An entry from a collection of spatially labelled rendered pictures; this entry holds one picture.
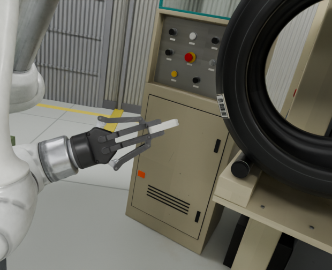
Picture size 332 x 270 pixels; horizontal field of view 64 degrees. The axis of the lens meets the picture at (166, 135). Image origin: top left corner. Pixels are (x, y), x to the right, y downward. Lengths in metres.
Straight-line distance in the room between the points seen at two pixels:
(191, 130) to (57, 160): 0.94
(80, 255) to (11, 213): 1.22
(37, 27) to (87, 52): 2.94
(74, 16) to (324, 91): 3.20
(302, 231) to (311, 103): 0.44
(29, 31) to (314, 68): 0.84
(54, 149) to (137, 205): 1.25
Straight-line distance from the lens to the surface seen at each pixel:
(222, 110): 0.67
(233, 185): 0.72
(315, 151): 0.92
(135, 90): 3.76
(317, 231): 0.79
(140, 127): 0.60
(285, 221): 0.76
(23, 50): 0.86
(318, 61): 1.00
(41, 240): 1.73
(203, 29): 1.40
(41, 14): 0.79
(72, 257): 1.62
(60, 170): 0.58
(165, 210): 1.68
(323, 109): 1.01
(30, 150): 0.59
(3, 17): 0.52
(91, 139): 0.60
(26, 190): 0.46
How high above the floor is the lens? 1.19
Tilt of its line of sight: 22 degrees down
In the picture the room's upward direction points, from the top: 11 degrees clockwise
